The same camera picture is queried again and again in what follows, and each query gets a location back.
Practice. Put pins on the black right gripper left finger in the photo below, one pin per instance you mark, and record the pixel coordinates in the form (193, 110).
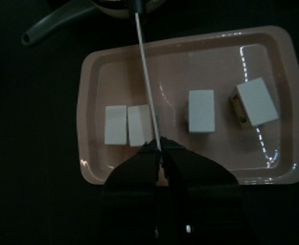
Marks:
(132, 191)

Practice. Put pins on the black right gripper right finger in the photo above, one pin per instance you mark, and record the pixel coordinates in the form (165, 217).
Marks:
(203, 197)

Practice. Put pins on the white toy sushi piece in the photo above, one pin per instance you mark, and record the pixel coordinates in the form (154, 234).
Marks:
(114, 125)
(200, 111)
(257, 102)
(137, 126)

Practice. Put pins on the thin white-bladed toy knife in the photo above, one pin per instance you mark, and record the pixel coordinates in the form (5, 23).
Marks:
(145, 70)

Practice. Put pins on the pink plastic tray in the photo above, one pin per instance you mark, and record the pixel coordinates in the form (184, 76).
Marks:
(177, 70)

